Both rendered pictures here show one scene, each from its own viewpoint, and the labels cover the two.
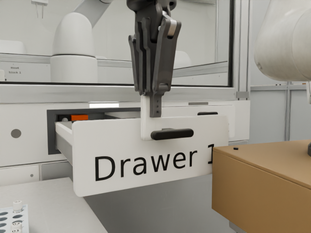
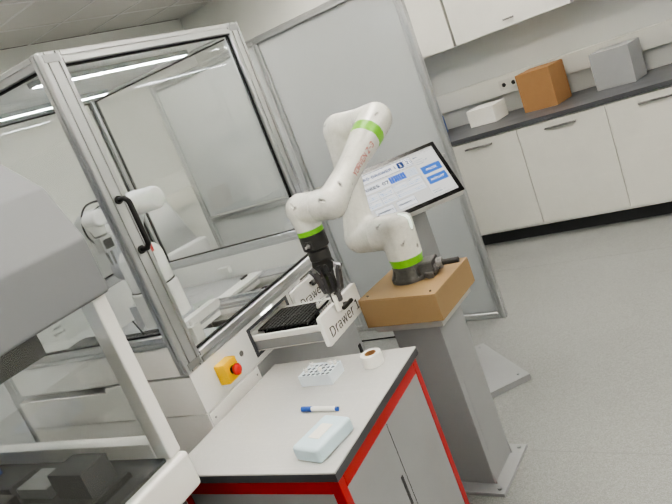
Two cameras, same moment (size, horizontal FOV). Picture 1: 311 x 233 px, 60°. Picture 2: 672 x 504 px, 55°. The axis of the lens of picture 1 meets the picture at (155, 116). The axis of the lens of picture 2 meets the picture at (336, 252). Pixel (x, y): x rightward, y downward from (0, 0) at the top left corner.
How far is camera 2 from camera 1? 1.90 m
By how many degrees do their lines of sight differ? 31
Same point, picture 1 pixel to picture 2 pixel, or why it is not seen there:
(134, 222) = not seen: hidden behind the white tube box
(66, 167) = (267, 360)
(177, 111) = (299, 289)
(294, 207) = (401, 306)
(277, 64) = (364, 249)
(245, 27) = not seen: hidden behind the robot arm
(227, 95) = not seen: hidden behind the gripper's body
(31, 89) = (236, 323)
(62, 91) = (247, 314)
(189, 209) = (330, 352)
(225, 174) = (369, 309)
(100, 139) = (327, 320)
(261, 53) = (353, 245)
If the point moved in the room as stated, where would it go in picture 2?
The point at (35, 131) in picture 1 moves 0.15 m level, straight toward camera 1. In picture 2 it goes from (247, 346) to (279, 343)
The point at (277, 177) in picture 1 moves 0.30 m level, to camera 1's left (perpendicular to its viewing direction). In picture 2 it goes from (392, 299) to (326, 341)
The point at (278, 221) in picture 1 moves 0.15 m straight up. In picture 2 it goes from (398, 313) to (384, 275)
